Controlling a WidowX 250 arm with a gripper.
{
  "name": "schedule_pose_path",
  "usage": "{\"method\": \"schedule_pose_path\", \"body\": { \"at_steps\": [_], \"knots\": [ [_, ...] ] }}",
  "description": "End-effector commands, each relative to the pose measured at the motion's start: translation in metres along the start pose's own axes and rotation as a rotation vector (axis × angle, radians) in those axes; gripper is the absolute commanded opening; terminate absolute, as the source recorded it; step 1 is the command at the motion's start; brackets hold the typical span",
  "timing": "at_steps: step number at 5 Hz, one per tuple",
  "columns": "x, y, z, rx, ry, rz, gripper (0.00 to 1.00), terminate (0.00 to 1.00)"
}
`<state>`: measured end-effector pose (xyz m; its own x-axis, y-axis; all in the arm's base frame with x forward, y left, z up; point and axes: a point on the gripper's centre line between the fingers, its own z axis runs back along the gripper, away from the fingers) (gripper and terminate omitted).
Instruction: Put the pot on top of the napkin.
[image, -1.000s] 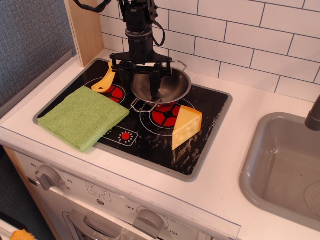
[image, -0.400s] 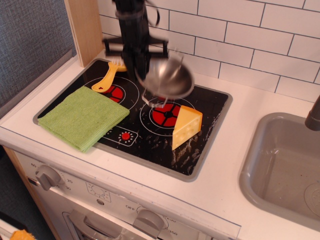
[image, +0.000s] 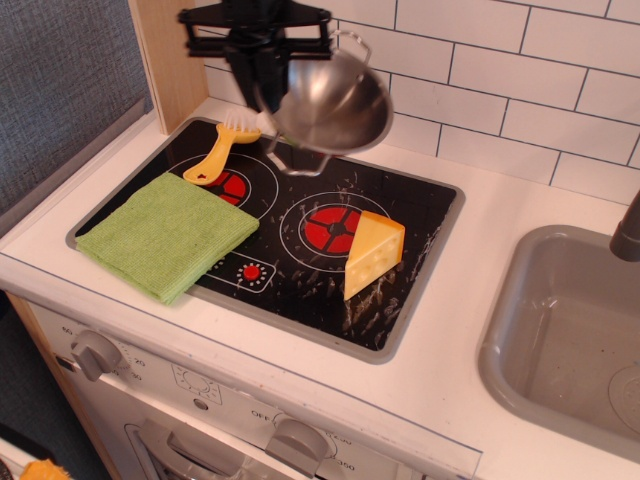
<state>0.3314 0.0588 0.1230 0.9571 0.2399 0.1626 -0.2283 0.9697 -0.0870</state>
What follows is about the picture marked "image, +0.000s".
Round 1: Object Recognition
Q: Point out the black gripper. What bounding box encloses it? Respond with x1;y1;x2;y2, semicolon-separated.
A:
178;1;332;112

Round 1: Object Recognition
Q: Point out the silver metal pot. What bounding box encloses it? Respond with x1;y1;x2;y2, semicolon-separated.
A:
254;30;393;177

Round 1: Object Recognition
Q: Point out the green cloth napkin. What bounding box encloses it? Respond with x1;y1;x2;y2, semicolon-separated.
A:
77;173;259;305

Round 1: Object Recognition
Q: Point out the yellow dish brush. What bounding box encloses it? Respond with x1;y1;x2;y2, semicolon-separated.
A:
182;109;262;186

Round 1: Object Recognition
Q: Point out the yellow cheese wedge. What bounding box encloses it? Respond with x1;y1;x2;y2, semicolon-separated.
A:
343;211;405;300

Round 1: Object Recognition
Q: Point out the grey left oven knob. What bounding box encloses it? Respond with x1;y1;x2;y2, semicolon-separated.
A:
71;330;122;382

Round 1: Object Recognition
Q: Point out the grey oven knob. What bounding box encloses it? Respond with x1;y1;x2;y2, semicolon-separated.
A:
265;419;329;478
71;330;122;382

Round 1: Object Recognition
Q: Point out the grey right oven knob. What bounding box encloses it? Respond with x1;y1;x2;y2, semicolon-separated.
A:
265;419;329;478

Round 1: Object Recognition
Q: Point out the grey faucet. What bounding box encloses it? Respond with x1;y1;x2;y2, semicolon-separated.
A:
609;192;640;262

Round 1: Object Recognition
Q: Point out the grey sink basin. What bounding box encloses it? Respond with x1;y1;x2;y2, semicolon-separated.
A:
479;225;639;462

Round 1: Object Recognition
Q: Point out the orange fuzzy object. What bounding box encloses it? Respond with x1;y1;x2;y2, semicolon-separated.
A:
1;460;71;480

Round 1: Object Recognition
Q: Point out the wooden side post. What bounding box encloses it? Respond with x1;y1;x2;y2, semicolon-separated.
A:
128;0;208;135

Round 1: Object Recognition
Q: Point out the grey oven door handle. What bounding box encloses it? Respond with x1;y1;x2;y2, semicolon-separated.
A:
138;420;273;479

